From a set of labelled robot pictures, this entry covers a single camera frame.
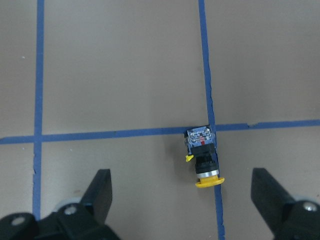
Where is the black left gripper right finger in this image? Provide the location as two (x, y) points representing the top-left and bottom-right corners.
(250, 168), (320, 240)

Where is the yellow push button switch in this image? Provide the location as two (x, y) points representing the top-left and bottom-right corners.
(184, 125), (225, 189)

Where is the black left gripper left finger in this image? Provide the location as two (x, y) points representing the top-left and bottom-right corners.
(0, 169), (119, 240)

